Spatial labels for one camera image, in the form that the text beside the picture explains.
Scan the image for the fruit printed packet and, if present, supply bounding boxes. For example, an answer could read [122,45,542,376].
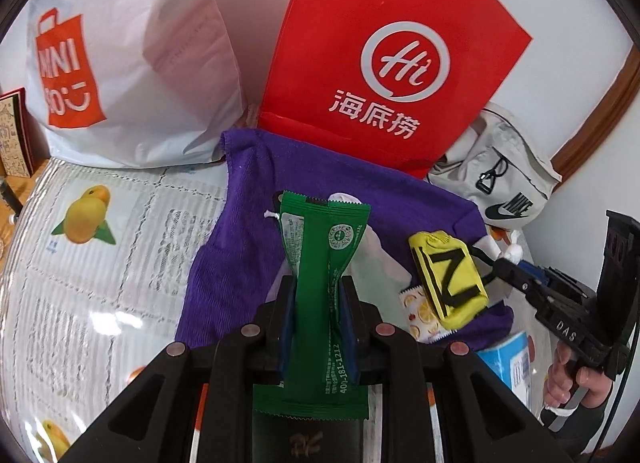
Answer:
[398,285,448,344]

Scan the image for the white cotton gloves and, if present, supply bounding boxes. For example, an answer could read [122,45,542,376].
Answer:
[330,192,413,304]

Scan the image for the grey waist bag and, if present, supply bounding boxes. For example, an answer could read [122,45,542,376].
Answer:
[425,102,563,231]

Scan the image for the purple towel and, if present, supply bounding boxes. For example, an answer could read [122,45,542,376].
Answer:
[176,128,516,351]

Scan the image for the blue tissue box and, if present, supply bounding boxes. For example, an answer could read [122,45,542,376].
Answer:
[475,330,538,406]

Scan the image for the red paper bag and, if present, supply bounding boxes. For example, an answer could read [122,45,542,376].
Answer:
[257,0,533,179]

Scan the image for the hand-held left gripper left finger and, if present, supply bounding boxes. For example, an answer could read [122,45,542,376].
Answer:
[60,275,296,463]

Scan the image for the white plastic shopping bag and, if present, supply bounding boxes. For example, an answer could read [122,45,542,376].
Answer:
[25,0,248,169]

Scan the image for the wooden door frame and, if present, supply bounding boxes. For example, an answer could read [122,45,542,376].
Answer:
[550,50,640,184]

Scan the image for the patterned book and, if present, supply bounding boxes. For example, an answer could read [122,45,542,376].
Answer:
[0,88,36,179]

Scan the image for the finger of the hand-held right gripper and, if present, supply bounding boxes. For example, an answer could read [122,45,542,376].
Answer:
[487,255,541,304]
[517,260,557,290]

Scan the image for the person's right forearm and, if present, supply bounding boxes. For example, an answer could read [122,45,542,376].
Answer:
[550,400,623,455]

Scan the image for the gold tin box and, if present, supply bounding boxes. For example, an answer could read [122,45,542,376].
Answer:
[250,383,368,463]

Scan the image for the person's right hand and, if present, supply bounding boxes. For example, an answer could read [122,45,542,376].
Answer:
[542,343,617,411]

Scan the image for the yellow black pouch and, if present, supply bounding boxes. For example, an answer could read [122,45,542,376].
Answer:
[408,230,493,332]

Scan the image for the fruit printed tablecloth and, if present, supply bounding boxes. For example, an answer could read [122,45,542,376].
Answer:
[0,158,556,463]

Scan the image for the green sachet packet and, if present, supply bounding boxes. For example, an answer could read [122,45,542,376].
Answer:
[252,190,371,419]

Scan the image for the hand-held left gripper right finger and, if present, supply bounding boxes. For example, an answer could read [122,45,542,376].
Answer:
[340,275,576,463]

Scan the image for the wooden nightstand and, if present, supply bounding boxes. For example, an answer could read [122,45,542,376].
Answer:
[0,176,46,264]

